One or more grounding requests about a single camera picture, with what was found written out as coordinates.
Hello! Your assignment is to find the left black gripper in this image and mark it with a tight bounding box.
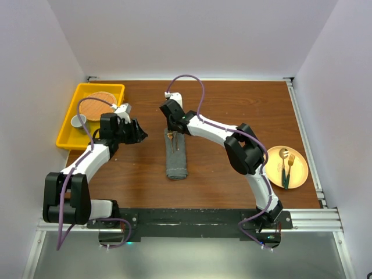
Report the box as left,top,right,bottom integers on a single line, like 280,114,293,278
113,117,147,145

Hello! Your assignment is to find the rose gold fork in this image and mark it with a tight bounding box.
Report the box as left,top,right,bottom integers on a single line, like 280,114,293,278
167,131,174,153

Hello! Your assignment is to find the grey cloth napkin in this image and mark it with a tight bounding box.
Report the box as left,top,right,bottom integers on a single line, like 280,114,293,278
164,128,188,180

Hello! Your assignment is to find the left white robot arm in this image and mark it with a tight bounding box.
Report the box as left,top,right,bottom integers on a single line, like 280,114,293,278
42,113,148,228

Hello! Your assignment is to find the orange woven coaster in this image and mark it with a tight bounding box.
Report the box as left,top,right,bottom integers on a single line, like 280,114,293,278
79,91,117,121

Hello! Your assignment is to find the grey ceramic cup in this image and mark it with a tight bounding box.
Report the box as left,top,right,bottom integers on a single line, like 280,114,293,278
70,115,90,133

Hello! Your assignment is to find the yellow plastic tray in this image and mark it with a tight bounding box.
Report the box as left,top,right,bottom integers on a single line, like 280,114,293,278
56,83,125,150

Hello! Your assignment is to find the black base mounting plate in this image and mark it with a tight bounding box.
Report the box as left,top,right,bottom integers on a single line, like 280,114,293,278
87,207,294,248

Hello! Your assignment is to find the golden round plate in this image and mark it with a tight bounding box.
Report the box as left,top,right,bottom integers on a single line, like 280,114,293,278
266,145,309,189

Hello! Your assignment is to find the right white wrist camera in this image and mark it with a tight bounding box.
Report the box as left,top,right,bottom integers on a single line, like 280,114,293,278
164,92,183,108

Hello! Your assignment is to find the gold fork green handle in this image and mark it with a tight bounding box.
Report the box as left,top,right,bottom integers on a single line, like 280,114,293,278
284,154,296,189

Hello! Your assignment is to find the aluminium frame rail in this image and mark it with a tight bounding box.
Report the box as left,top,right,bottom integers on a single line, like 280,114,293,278
24,80,353,278

